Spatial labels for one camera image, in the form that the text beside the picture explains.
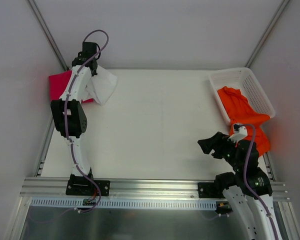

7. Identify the white t-shirt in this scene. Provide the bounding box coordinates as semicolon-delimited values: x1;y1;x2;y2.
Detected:
82;66;118;106

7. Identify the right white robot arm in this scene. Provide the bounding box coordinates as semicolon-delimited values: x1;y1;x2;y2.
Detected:
197;132;282;240

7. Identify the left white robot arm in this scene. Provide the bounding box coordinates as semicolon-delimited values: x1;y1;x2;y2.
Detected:
50;41;101;198

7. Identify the orange t-shirt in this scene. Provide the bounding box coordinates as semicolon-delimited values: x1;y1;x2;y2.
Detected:
217;86;271;156

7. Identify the folded magenta t-shirt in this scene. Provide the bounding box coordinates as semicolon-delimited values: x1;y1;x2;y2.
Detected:
48;70;95;104

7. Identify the white plastic basket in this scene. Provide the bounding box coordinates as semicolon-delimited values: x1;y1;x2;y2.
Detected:
208;67;276;126

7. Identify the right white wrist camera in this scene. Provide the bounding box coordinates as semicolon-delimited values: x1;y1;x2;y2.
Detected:
228;123;248;143

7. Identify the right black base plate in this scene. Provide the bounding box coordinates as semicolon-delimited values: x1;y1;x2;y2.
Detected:
197;182;223;199

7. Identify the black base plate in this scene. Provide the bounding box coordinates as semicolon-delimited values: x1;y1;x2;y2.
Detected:
65;176;111;197
197;182;223;199

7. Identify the left metal frame post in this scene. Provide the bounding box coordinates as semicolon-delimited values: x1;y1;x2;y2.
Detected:
26;0;69;71

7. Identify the metal frame post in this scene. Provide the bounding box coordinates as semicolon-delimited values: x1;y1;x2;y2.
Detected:
26;0;69;71
244;0;292;68

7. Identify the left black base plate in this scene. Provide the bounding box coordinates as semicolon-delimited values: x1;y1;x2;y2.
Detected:
65;176;111;197

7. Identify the aluminium mounting rail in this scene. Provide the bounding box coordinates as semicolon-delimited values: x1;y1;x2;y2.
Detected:
19;176;290;201

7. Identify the right metal frame post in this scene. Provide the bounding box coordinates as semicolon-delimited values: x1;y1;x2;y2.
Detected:
244;0;292;68

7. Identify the white slotted cable duct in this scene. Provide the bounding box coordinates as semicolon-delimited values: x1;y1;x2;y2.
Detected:
30;197;217;211

